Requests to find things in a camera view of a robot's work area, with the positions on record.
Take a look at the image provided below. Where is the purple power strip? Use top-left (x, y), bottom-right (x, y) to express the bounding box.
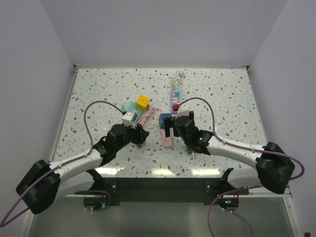
top-left (170, 85), bottom-right (181, 115)

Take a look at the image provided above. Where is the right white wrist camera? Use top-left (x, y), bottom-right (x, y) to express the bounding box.
top-left (173, 104), bottom-right (190, 118)

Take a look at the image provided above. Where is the blue cube socket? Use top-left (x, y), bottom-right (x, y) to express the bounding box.
top-left (158, 113), bottom-right (172, 129)

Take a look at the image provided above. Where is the pink coiled cord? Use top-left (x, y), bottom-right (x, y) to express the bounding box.
top-left (138, 106), bottom-right (162, 125)

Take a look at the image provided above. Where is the dark green cube socket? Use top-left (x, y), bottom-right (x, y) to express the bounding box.
top-left (187, 146), bottom-right (197, 156)

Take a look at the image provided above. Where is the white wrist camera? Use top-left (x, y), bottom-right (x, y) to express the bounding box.
top-left (121, 111), bottom-right (137, 128)
top-left (173, 104), bottom-right (190, 118)

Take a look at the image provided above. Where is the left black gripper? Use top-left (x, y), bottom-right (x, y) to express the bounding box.
top-left (115, 122), bottom-right (149, 152)

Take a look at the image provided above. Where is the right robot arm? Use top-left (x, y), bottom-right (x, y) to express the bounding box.
top-left (164, 112), bottom-right (295, 194)

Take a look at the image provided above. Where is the aluminium rail frame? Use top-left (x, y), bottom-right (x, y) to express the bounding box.
top-left (18, 64), bottom-right (294, 237)

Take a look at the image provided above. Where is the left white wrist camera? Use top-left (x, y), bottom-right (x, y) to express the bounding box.
top-left (121, 111), bottom-right (137, 128)

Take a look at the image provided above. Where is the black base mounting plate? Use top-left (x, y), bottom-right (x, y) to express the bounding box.
top-left (76, 168), bottom-right (234, 210)

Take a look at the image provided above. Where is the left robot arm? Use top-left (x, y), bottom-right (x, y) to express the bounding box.
top-left (16, 124), bottom-right (150, 214)

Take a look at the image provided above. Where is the teal power strip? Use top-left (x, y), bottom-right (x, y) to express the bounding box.
top-left (122, 102), bottom-right (143, 120)

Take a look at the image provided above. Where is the pink power strip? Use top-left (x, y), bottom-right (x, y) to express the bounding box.
top-left (160, 129), bottom-right (173, 148)

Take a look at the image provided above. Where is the yellow cube socket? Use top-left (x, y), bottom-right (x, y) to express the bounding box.
top-left (135, 95), bottom-right (150, 112)

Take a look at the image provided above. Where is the striped braided cord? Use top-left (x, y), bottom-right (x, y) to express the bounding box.
top-left (171, 70), bottom-right (185, 87)

